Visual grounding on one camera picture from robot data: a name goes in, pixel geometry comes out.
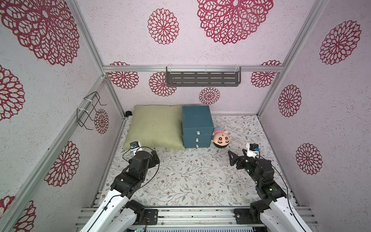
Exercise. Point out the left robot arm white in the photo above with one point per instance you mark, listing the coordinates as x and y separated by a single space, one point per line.
118 211

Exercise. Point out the green cushion pillow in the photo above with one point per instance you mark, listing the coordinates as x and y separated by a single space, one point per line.
156 126

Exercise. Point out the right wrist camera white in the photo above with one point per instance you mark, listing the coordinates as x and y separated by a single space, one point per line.
253 150

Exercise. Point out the black wire wall rack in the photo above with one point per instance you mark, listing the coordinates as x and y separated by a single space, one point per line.
84 114

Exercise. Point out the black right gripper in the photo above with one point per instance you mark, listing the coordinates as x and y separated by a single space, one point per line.
241 162

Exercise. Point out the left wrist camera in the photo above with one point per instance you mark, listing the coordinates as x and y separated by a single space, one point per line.
134 146

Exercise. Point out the round-faced plush doll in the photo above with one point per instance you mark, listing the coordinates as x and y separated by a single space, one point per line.
220 137

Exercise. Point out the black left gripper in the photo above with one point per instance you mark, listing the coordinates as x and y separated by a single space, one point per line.
152 163

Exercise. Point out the metal base rail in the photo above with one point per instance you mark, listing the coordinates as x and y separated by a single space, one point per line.
211 219

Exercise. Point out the grey wall shelf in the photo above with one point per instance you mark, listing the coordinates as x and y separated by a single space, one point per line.
203 78

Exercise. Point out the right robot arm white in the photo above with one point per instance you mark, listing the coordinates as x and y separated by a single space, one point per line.
274 208

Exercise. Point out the teal drawer cabinet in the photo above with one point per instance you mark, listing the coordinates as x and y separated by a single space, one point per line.
197 126

